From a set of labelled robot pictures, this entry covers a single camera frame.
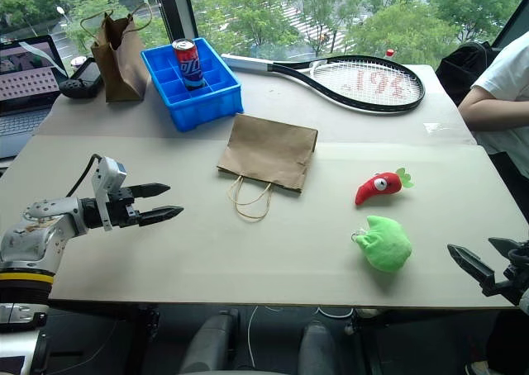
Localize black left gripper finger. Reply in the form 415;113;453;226
137;205;185;227
130;182;172;199

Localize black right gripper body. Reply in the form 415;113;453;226
481;242;529;306

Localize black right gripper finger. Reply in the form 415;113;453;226
488;236;520;261
446;244;496;289

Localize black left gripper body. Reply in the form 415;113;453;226
107;187;142;228

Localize flat brown paper bag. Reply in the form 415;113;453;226
216;113;319;222

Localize standing brown paper bag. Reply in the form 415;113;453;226
79;2;154;104

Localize green plush toy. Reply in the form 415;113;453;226
350;215;413;273

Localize blue compartment plastic crate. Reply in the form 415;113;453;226
140;36;244;133

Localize red chili plush toy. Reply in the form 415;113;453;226
354;167;416;206

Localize red and blue soda can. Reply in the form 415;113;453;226
171;37;207;91

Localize black handheld game console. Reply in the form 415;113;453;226
58;56;103;100

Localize dark rounded shape under table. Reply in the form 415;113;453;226
188;307;241;372
298;322;338;373

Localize person in white shirt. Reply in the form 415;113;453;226
457;31;529;227

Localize open laptop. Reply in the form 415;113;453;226
0;34;69;160

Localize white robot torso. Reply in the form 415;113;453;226
0;302;49;375

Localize black backpack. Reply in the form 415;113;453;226
435;40;506;107

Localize black tennis racket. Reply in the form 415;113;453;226
221;53;427;116

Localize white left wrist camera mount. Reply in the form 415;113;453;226
91;156;127;232

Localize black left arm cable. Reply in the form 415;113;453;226
64;154;103;198

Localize white cable under table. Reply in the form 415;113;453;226
246;306;260;370

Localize black window frame post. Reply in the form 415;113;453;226
150;0;198;45

